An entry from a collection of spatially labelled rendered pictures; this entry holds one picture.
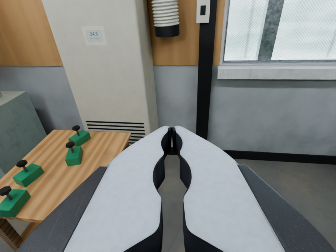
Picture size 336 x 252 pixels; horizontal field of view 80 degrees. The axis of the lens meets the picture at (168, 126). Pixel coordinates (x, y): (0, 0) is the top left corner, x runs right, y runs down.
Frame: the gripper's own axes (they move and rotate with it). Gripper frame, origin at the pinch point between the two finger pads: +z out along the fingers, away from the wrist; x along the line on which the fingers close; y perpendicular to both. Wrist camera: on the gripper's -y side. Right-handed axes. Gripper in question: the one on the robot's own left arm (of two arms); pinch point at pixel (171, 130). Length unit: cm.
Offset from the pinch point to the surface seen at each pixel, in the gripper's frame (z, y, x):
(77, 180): 64, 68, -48
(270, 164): 127, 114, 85
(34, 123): 136, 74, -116
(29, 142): 124, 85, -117
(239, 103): 134, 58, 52
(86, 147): 90, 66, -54
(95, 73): 115, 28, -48
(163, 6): 119, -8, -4
